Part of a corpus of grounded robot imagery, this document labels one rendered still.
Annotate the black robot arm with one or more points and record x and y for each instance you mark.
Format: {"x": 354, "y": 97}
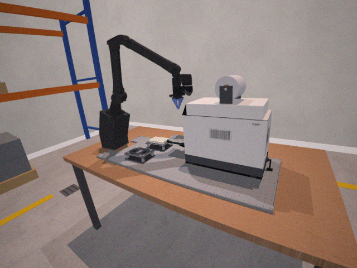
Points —
{"x": 119, "y": 95}

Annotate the white cylinder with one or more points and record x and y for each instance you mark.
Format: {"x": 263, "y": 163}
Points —
{"x": 238, "y": 83}

